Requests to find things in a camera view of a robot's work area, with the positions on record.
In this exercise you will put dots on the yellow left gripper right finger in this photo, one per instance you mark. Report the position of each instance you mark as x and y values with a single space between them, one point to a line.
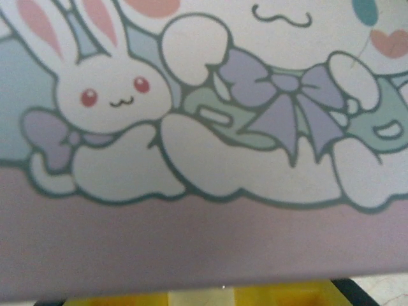
287 294

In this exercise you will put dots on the pastel cartoon rabbit box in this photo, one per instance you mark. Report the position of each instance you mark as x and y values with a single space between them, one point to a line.
204 159

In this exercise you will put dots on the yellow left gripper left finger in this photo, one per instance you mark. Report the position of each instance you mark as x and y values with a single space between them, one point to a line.
121 299

